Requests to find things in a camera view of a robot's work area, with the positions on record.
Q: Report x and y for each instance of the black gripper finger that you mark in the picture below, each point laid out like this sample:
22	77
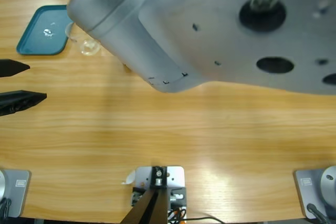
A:
10	68
18	102

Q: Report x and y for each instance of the clear drinking glass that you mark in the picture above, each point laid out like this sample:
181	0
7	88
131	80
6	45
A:
89	47

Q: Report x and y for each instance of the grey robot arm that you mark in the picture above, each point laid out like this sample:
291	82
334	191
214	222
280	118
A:
210	24

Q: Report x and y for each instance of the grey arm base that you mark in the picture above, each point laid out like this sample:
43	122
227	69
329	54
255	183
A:
302	195
15	195

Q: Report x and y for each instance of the teal plastic tray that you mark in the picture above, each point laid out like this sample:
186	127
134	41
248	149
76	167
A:
34	43

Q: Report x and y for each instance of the white tape strip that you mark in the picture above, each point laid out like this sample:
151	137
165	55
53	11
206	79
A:
130	178

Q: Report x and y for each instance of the black camera post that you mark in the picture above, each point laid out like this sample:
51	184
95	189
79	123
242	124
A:
149	208

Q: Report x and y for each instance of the metal bracket with bolts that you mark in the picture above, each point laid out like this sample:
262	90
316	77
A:
177	171

